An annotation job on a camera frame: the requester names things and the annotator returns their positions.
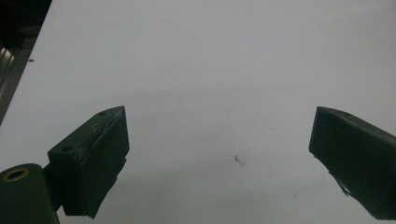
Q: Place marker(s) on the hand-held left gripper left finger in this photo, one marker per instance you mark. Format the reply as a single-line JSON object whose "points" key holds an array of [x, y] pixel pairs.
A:
{"points": [[93, 161]]}

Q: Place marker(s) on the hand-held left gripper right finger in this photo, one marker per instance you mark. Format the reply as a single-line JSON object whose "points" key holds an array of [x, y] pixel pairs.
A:
{"points": [[358, 161]]}

